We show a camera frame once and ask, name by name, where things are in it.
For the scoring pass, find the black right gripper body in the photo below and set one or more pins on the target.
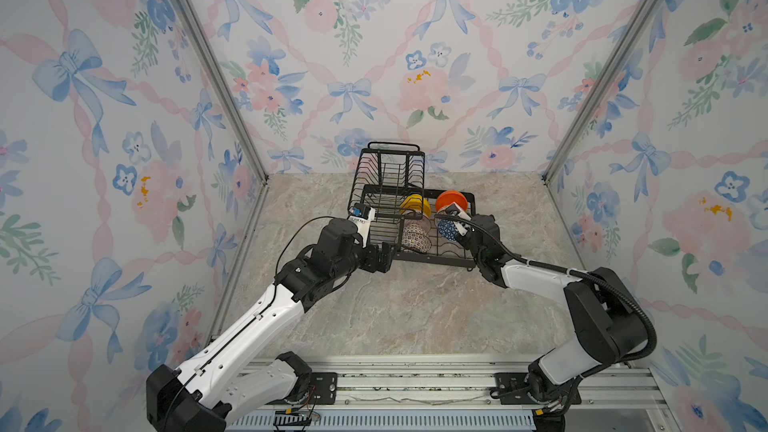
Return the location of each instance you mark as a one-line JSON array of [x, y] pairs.
[[466, 241]]

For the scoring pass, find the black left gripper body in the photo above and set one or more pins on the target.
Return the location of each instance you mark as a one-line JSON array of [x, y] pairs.
[[368, 261]]

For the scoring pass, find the white dotted pattern bowl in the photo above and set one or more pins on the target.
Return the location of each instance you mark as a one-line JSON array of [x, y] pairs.
[[415, 239]]

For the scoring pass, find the orange plastic bowl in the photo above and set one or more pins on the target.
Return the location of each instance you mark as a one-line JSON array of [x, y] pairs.
[[451, 197]]

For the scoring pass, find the yellow plastic bowl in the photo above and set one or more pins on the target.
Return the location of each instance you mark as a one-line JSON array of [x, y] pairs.
[[416, 204]]

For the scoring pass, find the blue triangle pattern bowl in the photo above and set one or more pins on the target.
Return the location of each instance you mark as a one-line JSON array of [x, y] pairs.
[[450, 230]]

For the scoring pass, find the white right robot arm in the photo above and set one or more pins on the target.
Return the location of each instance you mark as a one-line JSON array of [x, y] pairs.
[[609, 325]]

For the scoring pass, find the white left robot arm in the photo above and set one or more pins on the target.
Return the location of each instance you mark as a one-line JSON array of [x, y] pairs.
[[252, 324]]

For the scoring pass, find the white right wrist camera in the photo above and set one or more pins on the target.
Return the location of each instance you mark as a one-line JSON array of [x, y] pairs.
[[459, 216]]

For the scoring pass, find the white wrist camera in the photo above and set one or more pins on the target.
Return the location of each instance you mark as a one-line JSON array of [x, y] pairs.
[[459, 216], [362, 215]]

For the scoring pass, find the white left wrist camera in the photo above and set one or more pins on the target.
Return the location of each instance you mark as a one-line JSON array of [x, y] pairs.
[[362, 215]]

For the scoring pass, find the black wire dish rack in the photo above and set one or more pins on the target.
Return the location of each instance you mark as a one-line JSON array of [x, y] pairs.
[[386, 173]]

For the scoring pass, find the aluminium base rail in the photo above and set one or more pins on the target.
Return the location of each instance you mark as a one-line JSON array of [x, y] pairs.
[[454, 392]]

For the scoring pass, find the aluminium right corner post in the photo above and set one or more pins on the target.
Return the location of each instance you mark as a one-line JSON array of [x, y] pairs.
[[638, 22]]

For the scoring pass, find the aluminium corner post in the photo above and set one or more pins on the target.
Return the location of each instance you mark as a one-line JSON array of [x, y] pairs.
[[201, 45], [638, 22]]

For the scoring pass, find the aluminium left corner post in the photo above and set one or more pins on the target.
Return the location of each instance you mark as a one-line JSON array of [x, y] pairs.
[[201, 45]]

